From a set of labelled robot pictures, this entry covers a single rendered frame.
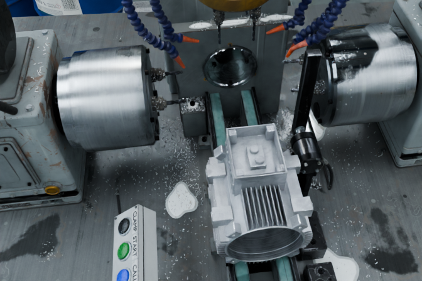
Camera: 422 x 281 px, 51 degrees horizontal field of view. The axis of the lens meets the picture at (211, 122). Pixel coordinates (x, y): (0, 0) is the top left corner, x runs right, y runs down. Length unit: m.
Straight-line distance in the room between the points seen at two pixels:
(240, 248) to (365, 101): 0.44
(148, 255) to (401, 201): 0.71
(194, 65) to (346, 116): 0.41
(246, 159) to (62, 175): 0.49
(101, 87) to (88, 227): 0.39
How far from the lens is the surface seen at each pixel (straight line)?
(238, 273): 0.98
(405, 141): 1.25
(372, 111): 1.10
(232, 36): 1.13
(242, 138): 0.90
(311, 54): 0.89
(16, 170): 1.13
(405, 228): 1.23
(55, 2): 2.60
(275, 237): 0.98
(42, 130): 1.02
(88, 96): 1.00
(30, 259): 1.22
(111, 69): 1.01
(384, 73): 1.07
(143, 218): 0.87
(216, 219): 0.85
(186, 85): 1.23
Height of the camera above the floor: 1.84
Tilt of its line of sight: 51 degrees down
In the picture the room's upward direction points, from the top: 3 degrees counter-clockwise
